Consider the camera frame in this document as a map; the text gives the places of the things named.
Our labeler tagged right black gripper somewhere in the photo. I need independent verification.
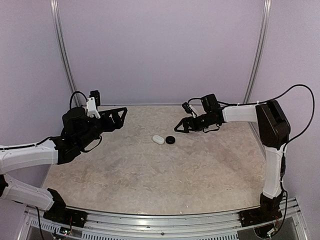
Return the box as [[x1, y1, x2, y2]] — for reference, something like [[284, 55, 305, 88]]
[[175, 112, 217, 133]]

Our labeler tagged aluminium frame post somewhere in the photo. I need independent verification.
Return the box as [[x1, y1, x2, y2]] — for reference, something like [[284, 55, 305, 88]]
[[49, 0, 77, 94], [243, 0, 272, 104]]

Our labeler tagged white earbud charging case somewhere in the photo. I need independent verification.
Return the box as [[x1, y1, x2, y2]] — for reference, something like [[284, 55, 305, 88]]
[[152, 134, 165, 145]]

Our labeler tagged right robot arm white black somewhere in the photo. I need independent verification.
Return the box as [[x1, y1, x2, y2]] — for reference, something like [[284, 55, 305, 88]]
[[174, 94, 291, 222]]

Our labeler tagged right aluminium frame post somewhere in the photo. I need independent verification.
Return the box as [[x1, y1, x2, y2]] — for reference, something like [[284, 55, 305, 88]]
[[243, 0, 272, 104]]

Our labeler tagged left aluminium frame post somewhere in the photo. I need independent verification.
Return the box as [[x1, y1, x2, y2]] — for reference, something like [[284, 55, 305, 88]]
[[49, 0, 77, 94]]

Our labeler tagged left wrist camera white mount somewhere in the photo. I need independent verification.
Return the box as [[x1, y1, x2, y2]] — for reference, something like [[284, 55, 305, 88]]
[[86, 90, 101, 119]]

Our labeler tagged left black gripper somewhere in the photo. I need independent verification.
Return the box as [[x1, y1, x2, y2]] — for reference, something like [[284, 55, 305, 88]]
[[77, 106, 127, 149]]

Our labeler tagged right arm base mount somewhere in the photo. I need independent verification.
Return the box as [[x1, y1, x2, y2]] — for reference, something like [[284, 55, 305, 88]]
[[238, 207, 283, 227]]

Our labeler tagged front aluminium rail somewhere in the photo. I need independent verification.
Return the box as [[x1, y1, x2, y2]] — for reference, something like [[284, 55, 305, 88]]
[[19, 206, 306, 240]]

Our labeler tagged black round disc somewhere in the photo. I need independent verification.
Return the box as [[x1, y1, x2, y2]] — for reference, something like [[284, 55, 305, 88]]
[[165, 135, 176, 145]]

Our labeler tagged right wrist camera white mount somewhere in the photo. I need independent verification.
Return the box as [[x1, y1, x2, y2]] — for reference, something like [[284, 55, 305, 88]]
[[181, 102, 199, 118]]

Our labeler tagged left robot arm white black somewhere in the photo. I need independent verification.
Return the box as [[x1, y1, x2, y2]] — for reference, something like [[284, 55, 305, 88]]
[[0, 107, 128, 223]]

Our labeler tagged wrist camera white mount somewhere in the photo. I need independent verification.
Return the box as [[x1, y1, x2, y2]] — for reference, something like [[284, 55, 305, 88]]
[[181, 102, 199, 118], [86, 90, 101, 119]]

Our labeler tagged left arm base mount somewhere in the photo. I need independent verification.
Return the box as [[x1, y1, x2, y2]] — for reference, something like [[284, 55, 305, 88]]
[[43, 208, 88, 228]]

